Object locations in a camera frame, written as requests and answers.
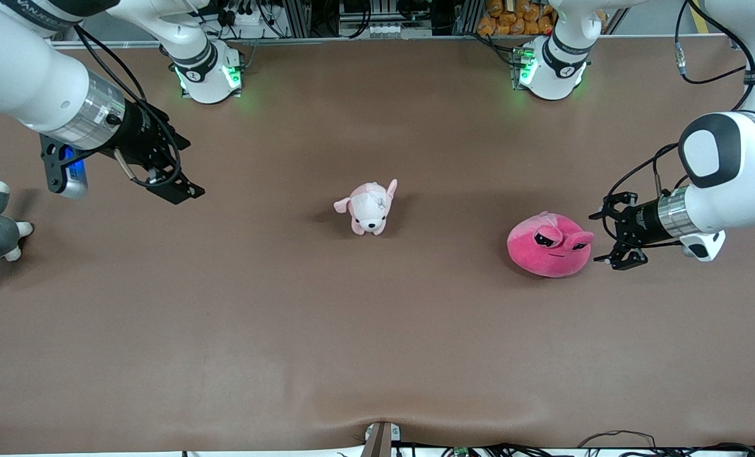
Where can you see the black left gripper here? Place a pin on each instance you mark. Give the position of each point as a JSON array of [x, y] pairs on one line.
[[639, 222]]

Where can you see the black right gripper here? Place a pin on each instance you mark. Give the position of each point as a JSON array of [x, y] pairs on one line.
[[140, 134]]

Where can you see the round hot pink plush toy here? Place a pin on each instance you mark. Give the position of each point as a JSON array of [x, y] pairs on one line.
[[545, 251]]

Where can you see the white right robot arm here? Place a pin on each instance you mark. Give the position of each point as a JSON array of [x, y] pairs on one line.
[[22, 70]]

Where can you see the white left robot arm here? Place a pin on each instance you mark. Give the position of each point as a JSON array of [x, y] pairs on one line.
[[733, 158]]

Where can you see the white power strip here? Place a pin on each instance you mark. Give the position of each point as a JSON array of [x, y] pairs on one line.
[[244, 16]]

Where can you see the pale pink plush dog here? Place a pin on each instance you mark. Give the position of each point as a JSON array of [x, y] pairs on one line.
[[370, 209]]

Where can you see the orange plush toys pile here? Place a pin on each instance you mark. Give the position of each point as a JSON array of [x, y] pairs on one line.
[[517, 18]]

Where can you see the black electronics box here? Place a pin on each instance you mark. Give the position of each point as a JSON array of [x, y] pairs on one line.
[[355, 7]]

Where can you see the white terminal block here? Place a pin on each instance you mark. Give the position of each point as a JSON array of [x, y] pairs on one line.
[[390, 30]]

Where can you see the small green circuit board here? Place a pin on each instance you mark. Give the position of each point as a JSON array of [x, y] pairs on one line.
[[460, 452]]

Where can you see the aluminium frame post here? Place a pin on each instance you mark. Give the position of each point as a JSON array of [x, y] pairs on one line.
[[296, 18], [466, 16]]

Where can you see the aluminium table edge rail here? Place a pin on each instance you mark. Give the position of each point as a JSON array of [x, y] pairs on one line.
[[352, 40]]

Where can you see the metal table edge bracket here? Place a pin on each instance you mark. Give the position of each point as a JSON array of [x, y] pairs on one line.
[[379, 438]]

